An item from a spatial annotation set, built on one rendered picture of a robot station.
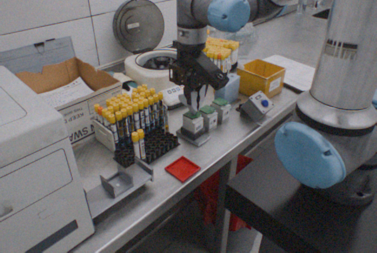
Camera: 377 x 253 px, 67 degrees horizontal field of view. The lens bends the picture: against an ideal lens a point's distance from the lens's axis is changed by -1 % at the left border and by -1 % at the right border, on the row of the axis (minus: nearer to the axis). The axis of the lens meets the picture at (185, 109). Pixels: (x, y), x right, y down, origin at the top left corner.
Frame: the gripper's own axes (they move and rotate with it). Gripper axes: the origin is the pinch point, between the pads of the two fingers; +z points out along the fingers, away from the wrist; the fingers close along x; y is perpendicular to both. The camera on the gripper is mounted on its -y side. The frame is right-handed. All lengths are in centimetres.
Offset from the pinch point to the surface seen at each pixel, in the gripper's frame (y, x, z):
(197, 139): -1.8, 1.4, 8.2
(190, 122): 0.4, 2.1, 2.9
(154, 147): 4.2, 13.1, 7.4
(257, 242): -11, -41, 97
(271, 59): 11, -68, 8
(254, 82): 0.1, -32.4, 2.6
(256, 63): 6.9, -45.4, 1.5
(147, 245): 32, 0, 97
